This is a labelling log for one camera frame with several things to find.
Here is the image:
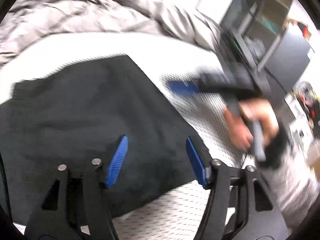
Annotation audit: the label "grey rumpled duvet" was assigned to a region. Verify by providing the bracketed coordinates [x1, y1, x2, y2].
[1, 0, 221, 66]

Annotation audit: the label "person's right hand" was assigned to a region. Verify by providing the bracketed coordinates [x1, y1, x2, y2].
[224, 99, 279, 150]

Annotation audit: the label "white honeycomb mattress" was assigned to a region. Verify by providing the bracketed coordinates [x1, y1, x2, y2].
[1, 33, 244, 239]

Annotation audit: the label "black pants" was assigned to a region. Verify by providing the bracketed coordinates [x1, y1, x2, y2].
[1, 55, 200, 224]

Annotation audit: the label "grey sleeve forearm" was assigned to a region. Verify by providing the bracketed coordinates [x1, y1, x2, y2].
[255, 123, 319, 229]

